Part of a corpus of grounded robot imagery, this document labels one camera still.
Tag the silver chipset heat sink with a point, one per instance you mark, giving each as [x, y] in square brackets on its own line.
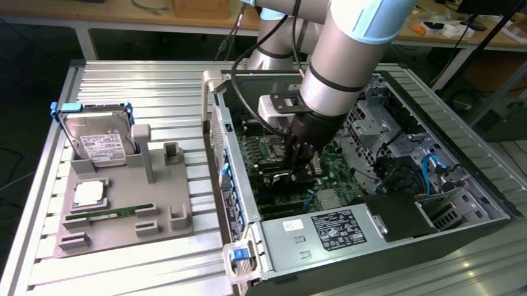
[330, 197]

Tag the black monitor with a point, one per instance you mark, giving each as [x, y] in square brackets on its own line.
[486, 6]

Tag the blue disk caddy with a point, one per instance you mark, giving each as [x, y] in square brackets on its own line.
[73, 108]

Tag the green RAM stick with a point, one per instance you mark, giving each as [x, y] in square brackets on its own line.
[119, 212]

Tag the silver power supply unit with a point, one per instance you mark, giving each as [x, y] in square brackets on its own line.
[289, 246]

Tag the wooden desk with grey legs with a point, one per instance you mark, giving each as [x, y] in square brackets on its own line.
[486, 38]

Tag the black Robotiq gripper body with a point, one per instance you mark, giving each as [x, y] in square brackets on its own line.
[321, 129]

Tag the blue card retention clip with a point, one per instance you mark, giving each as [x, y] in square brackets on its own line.
[225, 170]

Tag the green graphics card with fan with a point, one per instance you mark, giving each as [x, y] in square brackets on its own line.
[275, 182]

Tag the black box under desk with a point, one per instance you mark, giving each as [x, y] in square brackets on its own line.
[506, 123]

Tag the metal CPU socket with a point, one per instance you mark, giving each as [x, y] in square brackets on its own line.
[274, 149]

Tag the white plastic part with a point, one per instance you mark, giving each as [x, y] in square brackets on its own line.
[452, 29]

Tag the black open PC case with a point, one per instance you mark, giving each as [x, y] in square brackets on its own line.
[412, 262]

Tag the grey plastic parts rack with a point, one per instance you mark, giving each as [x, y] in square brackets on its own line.
[123, 191]

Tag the green Dell motherboard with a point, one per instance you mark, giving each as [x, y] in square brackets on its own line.
[342, 172]

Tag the silver hard disk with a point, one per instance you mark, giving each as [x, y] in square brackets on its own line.
[99, 138]

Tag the blue case latch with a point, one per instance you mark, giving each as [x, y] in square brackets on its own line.
[239, 255]

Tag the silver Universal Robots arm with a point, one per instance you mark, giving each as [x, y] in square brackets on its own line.
[342, 61]

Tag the wooden desk with white legs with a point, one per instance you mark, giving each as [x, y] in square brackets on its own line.
[123, 15]

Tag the black plastic shroud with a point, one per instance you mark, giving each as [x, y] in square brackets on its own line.
[396, 216]

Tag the silver CPU chip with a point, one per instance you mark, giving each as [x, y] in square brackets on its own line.
[89, 194]

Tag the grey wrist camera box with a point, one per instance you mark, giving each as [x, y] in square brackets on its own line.
[271, 118]

